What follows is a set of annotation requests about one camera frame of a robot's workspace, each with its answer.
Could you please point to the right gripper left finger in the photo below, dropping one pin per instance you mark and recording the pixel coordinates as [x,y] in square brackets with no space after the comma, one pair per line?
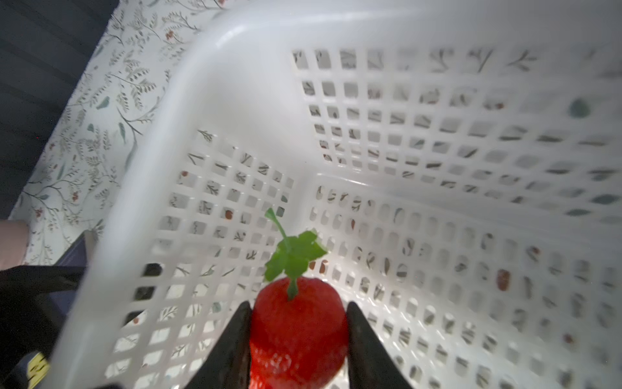
[228,364]

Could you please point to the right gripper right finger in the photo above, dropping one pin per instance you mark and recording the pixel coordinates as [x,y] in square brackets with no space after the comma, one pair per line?
[369,364]

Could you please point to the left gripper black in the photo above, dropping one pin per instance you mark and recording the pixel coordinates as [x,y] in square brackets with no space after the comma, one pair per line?
[25,326]

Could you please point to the white plastic perforated basket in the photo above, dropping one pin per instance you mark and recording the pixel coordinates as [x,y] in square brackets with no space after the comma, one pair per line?
[460,161]

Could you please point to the dark blue booklet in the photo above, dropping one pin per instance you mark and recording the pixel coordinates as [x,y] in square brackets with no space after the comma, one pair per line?
[33,366]

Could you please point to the pink cup with markers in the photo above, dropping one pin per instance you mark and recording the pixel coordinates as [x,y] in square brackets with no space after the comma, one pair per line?
[14,241]

